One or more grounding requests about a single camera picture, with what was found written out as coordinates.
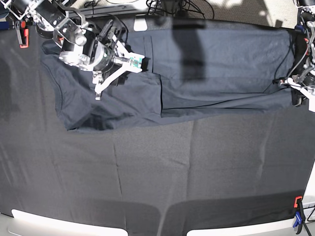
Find blue orange clamp bottom right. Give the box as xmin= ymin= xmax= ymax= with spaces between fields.
xmin=293 ymin=196 xmax=312 ymax=236

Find tangled black cables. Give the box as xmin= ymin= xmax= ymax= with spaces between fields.
xmin=83 ymin=0 xmax=217 ymax=19

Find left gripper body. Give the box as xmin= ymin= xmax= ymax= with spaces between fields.
xmin=273 ymin=71 xmax=315 ymax=96

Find black table cover cloth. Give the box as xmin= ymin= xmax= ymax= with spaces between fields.
xmin=0 ymin=20 xmax=315 ymax=236

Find dark navy t-shirt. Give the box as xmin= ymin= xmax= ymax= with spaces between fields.
xmin=41 ymin=26 xmax=296 ymax=133

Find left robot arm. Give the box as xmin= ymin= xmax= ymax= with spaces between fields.
xmin=273 ymin=0 xmax=315 ymax=112

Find red black clamp left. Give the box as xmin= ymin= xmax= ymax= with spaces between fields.
xmin=14 ymin=21 xmax=29 ymax=49

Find white mount plate top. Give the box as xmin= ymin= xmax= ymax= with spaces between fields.
xmin=133 ymin=15 xmax=148 ymax=32

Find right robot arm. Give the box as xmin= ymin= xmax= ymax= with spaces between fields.
xmin=1 ymin=0 xmax=144 ymax=100

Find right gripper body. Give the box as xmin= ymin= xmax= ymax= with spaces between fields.
xmin=58 ymin=24 xmax=123 ymax=79

